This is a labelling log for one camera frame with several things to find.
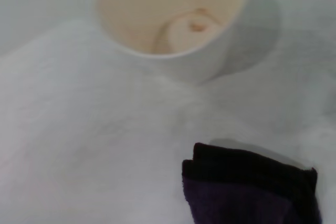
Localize white paper cup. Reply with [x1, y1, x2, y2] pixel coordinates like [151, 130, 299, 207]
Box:
[94, 0, 250, 86]

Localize dark purple rag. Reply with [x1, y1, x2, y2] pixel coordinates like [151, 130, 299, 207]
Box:
[181, 142, 322, 224]

